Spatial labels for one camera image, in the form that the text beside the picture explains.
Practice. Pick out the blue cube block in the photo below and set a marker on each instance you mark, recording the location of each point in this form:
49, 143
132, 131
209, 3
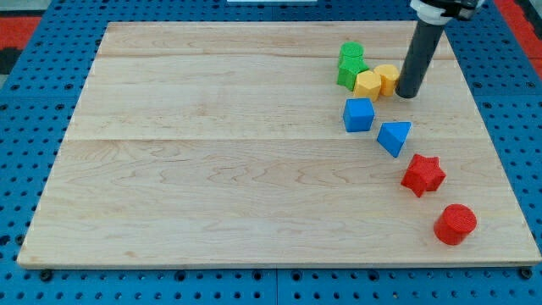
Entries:
358, 114

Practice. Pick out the yellow cylinder block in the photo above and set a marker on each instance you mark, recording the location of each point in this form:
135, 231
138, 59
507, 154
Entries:
389, 75

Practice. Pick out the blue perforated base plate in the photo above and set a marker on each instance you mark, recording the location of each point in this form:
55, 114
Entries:
40, 94

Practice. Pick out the green star block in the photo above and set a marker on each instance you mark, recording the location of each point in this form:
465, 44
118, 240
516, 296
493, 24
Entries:
348, 69

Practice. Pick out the yellow hexagon block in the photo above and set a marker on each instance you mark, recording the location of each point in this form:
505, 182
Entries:
368, 84

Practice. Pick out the grey cylindrical pointer rod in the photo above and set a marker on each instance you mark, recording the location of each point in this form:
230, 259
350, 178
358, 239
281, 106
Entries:
424, 42

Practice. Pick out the blue triangle block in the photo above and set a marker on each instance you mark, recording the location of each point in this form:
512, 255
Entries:
393, 135

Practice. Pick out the green cylinder block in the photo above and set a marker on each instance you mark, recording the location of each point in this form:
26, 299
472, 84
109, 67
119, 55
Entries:
350, 50

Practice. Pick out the red cylinder block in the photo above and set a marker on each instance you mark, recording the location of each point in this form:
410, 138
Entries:
454, 224

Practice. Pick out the red star block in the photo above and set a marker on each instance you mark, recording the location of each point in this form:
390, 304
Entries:
423, 174

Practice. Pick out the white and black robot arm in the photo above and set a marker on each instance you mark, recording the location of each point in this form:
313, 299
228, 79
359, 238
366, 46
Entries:
440, 12

